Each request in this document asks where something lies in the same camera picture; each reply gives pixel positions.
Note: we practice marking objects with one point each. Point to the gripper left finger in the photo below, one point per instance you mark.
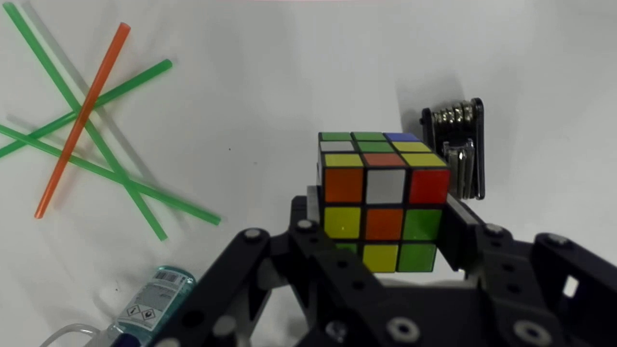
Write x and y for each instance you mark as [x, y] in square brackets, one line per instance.
[270, 270]

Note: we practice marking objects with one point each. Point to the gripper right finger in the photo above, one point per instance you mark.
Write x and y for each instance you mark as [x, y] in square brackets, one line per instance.
[520, 274]

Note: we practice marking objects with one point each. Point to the Rubik's cube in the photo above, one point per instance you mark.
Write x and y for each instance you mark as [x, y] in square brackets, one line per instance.
[385, 188]

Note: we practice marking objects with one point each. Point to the clear blue sanitizer bottle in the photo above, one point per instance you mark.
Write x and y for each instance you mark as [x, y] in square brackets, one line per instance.
[154, 299]

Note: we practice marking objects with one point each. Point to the green straw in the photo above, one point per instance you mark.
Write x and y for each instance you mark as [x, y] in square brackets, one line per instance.
[48, 62]
[132, 79]
[168, 197]

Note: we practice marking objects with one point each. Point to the black folding hex key set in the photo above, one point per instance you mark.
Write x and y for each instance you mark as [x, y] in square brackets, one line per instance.
[476, 144]

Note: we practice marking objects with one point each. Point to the orange straw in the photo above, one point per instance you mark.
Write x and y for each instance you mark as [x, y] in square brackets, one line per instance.
[91, 103]

